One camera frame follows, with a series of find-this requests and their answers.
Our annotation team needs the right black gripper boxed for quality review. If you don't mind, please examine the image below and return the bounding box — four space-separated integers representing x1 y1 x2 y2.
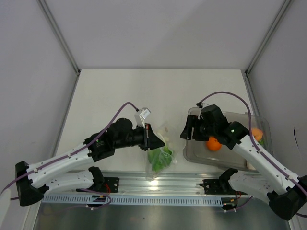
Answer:
180 115 217 141

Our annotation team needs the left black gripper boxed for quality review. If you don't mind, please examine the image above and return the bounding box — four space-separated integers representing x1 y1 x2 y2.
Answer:
114 123 165 151

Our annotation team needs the green lettuce leaf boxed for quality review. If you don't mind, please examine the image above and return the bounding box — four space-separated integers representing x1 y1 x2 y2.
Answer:
147 146 173 173

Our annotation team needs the clear zip top bag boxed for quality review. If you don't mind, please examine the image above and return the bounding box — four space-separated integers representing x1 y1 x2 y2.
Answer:
145 121 186 181

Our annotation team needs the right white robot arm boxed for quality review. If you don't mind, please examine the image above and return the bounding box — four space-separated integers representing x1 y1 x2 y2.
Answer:
180 104 307 220

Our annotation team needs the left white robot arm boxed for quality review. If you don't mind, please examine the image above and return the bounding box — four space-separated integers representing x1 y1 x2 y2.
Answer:
15 118 165 207

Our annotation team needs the clear plastic food container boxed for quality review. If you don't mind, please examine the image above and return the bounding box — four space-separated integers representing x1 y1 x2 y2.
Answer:
183 116 273 171

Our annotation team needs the orange fruit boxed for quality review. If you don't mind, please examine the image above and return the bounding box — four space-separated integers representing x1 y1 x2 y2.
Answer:
206 137 222 152

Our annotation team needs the peach fruit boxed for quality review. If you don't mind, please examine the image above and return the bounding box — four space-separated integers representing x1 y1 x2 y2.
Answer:
251 128 263 141

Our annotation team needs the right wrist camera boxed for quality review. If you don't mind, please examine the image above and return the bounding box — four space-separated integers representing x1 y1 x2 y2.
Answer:
196 101 209 108

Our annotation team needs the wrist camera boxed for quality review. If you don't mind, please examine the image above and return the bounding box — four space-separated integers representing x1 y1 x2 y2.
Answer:
134 107 151 128
196 101 209 108

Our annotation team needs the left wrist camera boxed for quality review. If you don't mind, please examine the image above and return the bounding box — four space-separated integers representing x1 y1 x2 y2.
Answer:
134 107 151 128

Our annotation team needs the aluminium mounting rail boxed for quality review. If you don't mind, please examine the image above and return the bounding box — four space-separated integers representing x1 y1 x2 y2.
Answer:
33 171 294 197

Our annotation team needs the white slotted cable duct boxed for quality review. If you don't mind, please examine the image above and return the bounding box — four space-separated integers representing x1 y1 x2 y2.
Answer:
42 194 223 207

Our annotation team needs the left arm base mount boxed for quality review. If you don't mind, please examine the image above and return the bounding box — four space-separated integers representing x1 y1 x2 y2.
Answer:
76 176 120 194

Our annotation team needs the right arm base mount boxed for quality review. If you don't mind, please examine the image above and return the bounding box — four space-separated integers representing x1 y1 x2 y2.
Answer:
199 179 247 195

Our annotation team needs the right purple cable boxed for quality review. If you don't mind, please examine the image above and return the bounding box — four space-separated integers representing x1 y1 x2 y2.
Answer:
196 91 307 218

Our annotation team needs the purple cable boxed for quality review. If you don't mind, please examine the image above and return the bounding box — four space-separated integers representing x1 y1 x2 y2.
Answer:
196 91 307 218
0 102 140 201

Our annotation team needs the left aluminium frame post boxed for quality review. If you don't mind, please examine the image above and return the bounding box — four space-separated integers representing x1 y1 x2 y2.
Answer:
36 0 81 76

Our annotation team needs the aluminium frame post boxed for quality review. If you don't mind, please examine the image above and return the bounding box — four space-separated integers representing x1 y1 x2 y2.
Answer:
36 0 81 76
245 0 294 77

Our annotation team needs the right aluminium frame post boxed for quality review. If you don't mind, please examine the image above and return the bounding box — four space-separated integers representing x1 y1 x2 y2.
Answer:
245 0 294 77

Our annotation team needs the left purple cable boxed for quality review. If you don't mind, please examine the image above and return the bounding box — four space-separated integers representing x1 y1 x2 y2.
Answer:
0 102 140 201

